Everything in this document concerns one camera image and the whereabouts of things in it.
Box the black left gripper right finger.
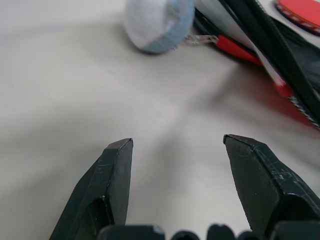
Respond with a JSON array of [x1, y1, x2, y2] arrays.
[[223, 134, 320, 240]]

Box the white and blue plush ball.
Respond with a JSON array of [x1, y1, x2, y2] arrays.
[[124, 0, 196, 55]]

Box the clear plastic zipper pull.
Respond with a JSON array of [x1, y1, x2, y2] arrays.
[[174, 34, 219, 49]]

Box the red black white bag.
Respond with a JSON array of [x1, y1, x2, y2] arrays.
[[192, 0, 320, 130]]

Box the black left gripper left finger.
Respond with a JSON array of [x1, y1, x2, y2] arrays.
[[48, 137, 134, 240]]

